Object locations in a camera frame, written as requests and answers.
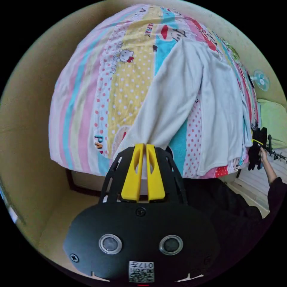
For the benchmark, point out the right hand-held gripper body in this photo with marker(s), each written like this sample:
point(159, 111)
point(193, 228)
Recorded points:
point(255, 154)

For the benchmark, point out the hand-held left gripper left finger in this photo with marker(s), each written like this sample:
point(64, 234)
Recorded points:
point(132, 177)

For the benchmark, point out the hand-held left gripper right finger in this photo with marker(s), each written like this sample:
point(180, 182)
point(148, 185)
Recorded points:
point(157, 179)

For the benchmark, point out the white pants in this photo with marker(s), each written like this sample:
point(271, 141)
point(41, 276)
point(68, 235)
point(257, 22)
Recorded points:
point(215, 107)

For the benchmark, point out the person's right forearm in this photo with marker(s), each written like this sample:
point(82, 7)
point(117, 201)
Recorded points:
point(274, 179)

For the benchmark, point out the person's right hand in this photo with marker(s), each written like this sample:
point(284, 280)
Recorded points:
point(264, 155)

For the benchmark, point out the light green cloth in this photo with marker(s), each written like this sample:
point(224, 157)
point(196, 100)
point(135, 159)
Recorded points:
point(272, 121)

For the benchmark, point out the turquoise fan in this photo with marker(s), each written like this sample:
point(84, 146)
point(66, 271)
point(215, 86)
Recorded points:
point(261, 80)

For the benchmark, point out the person's body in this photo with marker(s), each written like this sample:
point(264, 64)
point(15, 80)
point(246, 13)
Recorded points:
point(215, 206)

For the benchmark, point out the bed with colourful printed quilt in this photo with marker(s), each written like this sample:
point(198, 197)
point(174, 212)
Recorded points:
point(125, 89)

